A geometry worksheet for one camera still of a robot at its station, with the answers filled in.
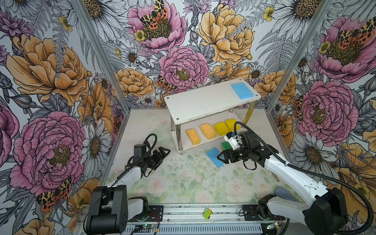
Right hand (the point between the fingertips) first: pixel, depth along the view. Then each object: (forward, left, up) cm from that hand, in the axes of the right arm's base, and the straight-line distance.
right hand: (224, 159), depth 78 cm
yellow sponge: (+25, -3, -6) cm, 26 cm away
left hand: (+5, +32, -9) cm, 34 cm away
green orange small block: (-23, +11, -12) cm, 28 cm away
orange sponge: (+22, +7, -5) cm, 24 cm away
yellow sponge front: (+38, -13, -17) cm, 44 cm away
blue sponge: (+30, -11, +22) cm, 39 cm away
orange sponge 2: (+18, +16, -5) cm, 25 cm away
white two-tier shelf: (+13, +12, +19) cm, 26 cm away
